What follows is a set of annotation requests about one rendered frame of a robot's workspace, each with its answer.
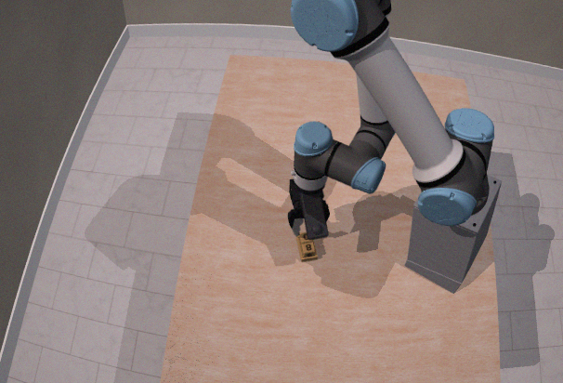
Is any brown wooden tray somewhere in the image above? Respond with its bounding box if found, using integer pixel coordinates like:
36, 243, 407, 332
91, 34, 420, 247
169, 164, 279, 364
296, 236, 318, 262

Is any brown wooden number cube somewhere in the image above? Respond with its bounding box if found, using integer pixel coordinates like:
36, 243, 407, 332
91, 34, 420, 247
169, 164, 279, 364
302, 242, 316, 258
299, 232, 313, 246

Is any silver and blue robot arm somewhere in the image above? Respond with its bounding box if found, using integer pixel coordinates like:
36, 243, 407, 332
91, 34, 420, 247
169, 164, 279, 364
291, 0, 494, 226

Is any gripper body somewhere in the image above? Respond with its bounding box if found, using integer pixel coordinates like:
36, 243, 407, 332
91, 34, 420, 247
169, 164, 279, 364
289, 179, 326, 218

